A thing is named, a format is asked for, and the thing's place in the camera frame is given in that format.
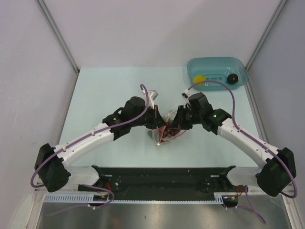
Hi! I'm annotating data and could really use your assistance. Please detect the aluminium frame post left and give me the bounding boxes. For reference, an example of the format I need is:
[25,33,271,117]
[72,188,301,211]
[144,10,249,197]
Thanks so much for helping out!
[35,0,80,75]

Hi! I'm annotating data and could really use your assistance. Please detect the aluminium frame post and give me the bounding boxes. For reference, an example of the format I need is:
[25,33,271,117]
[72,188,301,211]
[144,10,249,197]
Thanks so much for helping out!
[245,0,289,71]
[35,0,80,75]

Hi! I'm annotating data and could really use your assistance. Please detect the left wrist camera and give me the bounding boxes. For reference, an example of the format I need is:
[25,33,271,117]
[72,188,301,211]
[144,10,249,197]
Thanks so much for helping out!
[141,90,159,102]

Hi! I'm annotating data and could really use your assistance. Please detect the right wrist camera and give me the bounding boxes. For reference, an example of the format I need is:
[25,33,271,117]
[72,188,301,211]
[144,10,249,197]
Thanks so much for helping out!
[188,93,213,111]

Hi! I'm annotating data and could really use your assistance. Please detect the teal plastic tub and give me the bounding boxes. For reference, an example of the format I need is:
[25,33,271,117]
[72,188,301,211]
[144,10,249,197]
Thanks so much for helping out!
[187,57,248,91]

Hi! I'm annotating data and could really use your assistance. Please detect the white slotted cable duct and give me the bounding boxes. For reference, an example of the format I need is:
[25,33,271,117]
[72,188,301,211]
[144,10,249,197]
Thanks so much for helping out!
[44,194,238,205]

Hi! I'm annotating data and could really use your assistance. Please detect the dark fake grapes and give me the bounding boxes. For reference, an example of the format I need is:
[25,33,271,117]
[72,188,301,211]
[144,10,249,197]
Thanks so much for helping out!
[163,128,180,138]

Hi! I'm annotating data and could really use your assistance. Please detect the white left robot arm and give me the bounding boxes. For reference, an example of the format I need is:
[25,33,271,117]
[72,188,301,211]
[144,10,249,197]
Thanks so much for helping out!
[31,90,166,193]

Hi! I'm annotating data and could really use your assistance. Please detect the clear zip top bag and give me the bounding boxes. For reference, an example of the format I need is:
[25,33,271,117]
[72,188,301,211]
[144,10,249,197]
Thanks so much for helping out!
[147,109,187,146]

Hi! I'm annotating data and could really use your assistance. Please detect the green fake vegetable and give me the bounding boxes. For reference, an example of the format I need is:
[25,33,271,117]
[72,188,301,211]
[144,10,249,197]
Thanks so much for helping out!
[147,130,155,139]

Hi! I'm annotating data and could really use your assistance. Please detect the aluminium frame post right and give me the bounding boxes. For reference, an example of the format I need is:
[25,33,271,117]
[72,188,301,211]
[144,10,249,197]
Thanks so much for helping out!
[245,0,289,71]

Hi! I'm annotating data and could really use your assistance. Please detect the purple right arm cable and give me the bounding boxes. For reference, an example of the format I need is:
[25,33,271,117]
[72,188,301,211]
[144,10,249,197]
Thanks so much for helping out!
[182,80,298,225]

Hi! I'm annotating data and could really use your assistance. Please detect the dark brown fake fruit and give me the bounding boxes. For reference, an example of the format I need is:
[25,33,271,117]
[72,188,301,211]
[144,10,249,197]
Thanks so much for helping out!
[227,73,239,85]

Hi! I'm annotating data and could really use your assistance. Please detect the yellow fake lemon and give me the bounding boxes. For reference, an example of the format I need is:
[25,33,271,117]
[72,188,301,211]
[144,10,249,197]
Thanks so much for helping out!
[193,75,206,86]

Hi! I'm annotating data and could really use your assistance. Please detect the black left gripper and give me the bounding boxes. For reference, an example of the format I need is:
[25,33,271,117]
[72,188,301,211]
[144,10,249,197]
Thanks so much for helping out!
[130,104,166,129]

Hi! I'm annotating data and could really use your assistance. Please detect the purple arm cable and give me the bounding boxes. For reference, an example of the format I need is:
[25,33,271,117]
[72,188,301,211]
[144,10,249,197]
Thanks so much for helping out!
[30,83,153,215]
[182,80,298,225]

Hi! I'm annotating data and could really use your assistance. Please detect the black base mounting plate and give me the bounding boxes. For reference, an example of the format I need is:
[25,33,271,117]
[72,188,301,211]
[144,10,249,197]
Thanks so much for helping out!
[78,166,238,201]

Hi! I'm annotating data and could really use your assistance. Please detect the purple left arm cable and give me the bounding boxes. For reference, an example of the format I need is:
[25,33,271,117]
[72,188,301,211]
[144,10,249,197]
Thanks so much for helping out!
[30,83,153,215]

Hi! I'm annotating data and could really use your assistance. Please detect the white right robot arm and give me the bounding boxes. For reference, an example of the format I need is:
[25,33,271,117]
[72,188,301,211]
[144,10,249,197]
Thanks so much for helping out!
[170,93,296,197]

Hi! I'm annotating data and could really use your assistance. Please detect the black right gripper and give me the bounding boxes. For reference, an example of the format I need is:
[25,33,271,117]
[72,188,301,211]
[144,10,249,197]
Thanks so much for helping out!
[169,105,203,130]

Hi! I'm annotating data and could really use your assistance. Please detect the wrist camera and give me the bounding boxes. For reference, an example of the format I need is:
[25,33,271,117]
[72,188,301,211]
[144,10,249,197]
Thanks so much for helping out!
[188,93,213,111]
[141,90,159,102]

